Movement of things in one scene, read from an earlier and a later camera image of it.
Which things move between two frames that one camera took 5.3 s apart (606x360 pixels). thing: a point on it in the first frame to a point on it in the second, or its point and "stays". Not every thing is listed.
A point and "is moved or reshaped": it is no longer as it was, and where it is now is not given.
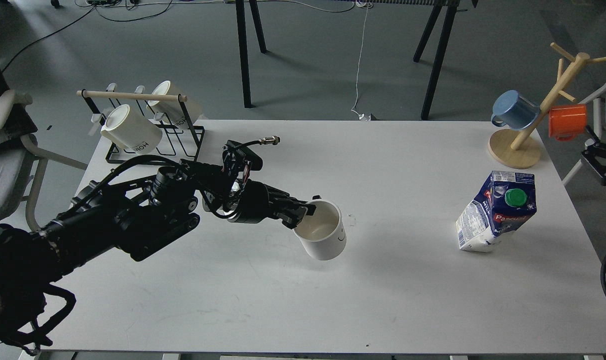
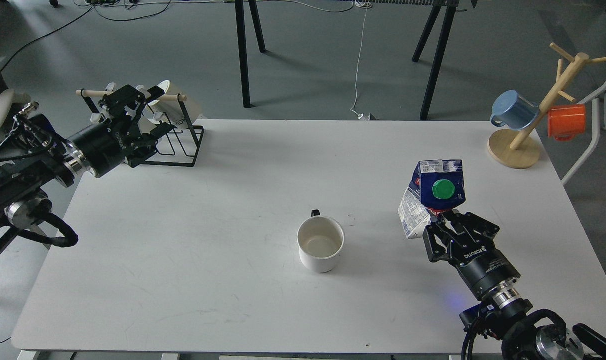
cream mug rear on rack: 171,110 stays
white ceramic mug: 323,235 is moved or reshaped
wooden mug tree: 519,148 stays
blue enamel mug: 513,110 stays
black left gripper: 256,201 to 105,146
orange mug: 565,121 stays
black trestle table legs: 448,7 stays
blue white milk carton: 504,201 to 436,186
